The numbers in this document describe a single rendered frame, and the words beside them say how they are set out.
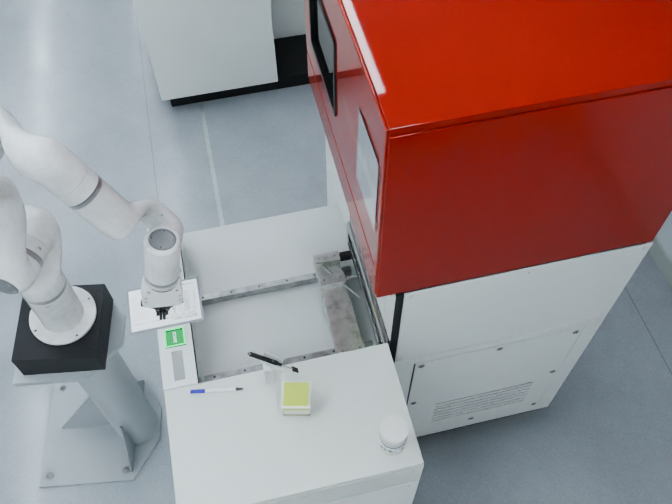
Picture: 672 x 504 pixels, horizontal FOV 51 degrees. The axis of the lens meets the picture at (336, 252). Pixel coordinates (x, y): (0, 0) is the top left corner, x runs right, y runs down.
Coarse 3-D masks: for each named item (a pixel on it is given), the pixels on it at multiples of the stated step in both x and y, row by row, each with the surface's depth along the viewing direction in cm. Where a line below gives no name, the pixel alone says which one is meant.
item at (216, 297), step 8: (344, 272) 223; (280, 280) 221; (288, 280) 221; (296, 280) 221; (304, 280) 222; (312, 280) 223; (240, 288) 220; (248, 288) 220; (256, 288) 220; (264, 288) 220; (272, 288) 221; (280, 288) 222; (208, 296) 218; (216, 296) 218; (224, 296) 219; (232, 296) 220; (240, 296) 221
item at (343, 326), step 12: (336, 288) 216; (324, 300) 214; (336, 300) 214; (348, 300) 214; (336, 312) 212; (348, 312) 211; (336, 324) 209; (348, 324) 209; (336, 336) 207; (348, 336) 207; (360, 336) 207; (336, 348) 205
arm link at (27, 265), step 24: (0, 144) 143; (0, 192) 149; (0, 216) 155; (24, 216) 162; (0, 240) 161; (24, 240) 165; (0, 264) 166; (24, 264) 167; (0, 288) 170; (24, 288) 172
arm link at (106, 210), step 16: (96, 192) 145; (112, 192) 149; (80, 208) 145; (96, 208) 146; (112, 208) 148; (128, 208) 152; (144, 208) 158; (160, 208) 164; (96, 224) 150; (112, 224) 150; (128, 224) 152; (160, 224) 167; (176, 224) 168
